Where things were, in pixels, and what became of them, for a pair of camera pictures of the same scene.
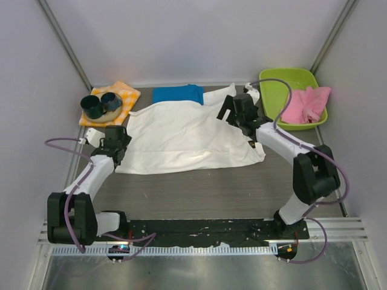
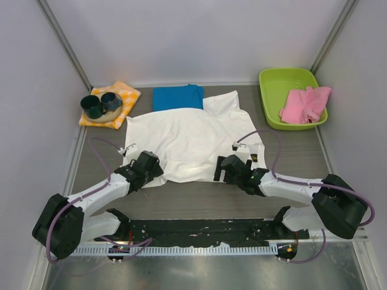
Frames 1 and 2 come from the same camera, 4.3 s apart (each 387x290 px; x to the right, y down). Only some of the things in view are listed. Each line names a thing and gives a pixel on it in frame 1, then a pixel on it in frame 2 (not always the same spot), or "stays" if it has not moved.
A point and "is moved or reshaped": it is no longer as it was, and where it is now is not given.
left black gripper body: (126, 140) → (156, 172)
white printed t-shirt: (179, 135) is moved or reshaped
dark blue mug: (109, 101) stays
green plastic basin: (275, 93) stays
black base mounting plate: (253, 232) stays
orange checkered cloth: (128, 96) stays
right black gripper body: (238, 120) → (230, 180)
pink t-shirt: (306, 106) stays
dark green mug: (92, 107) stays
